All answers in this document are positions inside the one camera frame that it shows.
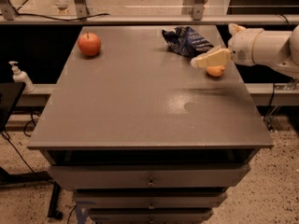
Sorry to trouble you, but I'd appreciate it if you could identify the bottom grey drawer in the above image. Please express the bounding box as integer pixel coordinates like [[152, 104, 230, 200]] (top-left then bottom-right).
[[89, 209, 213, 224]]

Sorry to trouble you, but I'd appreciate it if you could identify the black side table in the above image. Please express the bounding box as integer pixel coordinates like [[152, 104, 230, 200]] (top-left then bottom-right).
[[0, 81, 64, 220]]

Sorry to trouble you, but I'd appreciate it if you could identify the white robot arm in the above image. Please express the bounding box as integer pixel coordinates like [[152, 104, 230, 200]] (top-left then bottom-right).
[[191, 23, 299, 78]]

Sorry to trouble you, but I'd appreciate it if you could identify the grey drawer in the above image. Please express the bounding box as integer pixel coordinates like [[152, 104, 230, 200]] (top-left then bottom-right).
[[49, 163, 250, 189], [89, 209, 213, 224], [74, 191, 227, 209]]

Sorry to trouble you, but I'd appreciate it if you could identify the middle grey drawer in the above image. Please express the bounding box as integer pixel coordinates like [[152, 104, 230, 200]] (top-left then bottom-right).
[[74, 191, 227, 209]]

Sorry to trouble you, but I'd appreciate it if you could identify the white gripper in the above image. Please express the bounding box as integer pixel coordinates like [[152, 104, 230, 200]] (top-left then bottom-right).
[[191, 23, 263, 68]]

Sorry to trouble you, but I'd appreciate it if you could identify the white pump soap bottle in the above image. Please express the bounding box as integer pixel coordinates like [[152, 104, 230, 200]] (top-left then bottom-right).
[[9, 61, 35, 93]]

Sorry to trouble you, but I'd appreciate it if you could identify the crumpled blue chip bag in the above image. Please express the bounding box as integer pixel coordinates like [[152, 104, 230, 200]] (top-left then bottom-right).
[[162, 26, 213, 58]]

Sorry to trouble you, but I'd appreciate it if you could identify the black floor cable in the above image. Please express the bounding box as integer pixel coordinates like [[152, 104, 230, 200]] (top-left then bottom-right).
[[0, 110, 43, 175]]

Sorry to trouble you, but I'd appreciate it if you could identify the metal frame rail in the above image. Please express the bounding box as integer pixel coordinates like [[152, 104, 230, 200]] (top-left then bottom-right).
[[0, 0, 299, 25]]

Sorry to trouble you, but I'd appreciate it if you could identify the red apple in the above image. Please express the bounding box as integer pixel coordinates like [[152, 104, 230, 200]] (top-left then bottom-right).
[[78, 33, 101, 57]]

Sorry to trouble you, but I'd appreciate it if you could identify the orange fruit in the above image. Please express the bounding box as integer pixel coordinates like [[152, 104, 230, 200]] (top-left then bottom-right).
[[206, 65, 225, 77]]

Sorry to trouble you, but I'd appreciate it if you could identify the black cable on rail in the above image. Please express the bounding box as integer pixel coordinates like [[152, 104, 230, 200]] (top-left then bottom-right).
[[0, 0, 111, 22]]

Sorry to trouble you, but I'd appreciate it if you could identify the grey drawer cabinet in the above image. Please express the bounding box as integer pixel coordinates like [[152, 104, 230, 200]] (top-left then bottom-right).
[[27, 25, 275, 224]]

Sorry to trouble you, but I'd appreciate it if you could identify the top grey drawer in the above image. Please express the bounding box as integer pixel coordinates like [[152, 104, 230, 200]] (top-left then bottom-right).
[[49, 163, 250, 189]]

